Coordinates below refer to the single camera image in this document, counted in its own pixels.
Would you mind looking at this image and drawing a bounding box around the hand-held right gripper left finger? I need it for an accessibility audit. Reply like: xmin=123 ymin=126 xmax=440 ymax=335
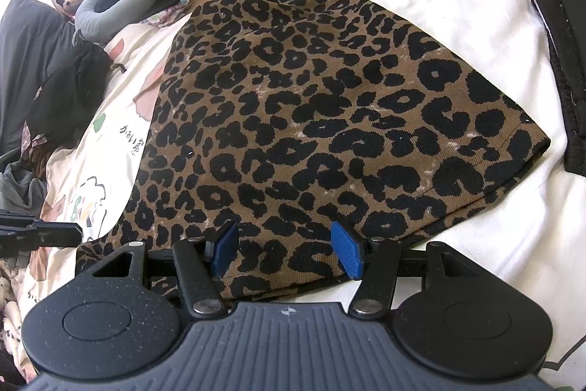
xmin=89 ymin=221 xmax=240 ymax=319

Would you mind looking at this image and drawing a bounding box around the grey neck pillow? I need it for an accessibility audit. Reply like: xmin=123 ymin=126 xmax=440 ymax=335
xmin=74 ymin=0 xmax=159 ymax=42

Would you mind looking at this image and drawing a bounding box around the grey cloth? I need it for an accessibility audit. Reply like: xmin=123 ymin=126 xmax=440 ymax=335
xmin=0 ymin=159 xmax=47 ymax=220

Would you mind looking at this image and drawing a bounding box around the dark cloth pile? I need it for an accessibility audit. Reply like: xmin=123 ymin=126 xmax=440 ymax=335
xmin=0 ymin=0 xmax=113 ymax=154

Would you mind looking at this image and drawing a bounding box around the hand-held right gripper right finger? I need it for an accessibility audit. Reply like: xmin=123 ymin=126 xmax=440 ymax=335
xmin=330 ymin=221 xmax=497 ymax=319

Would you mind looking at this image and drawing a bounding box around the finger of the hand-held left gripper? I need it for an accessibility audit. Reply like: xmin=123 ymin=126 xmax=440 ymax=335
xmin=0 ymin=211 xmax=84 ymax=258

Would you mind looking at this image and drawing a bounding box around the floral patterned cloth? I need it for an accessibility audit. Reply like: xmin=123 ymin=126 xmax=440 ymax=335
xmin=140 ymin=0 xmax=190 ymax=27

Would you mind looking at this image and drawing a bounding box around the leopard print skirt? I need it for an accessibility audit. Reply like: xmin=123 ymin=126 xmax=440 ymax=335
xmin=75 ymin=0 xmax=552 ymax=300

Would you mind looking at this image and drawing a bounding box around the black garment with white stripe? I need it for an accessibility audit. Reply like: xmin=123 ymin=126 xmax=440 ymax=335
xmin=531 ymin=0 xmax=586 ymax=176

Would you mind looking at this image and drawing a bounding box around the plush toy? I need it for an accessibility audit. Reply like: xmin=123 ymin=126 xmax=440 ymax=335
xmin=48 ymin=0 xmax=88 ymax=23

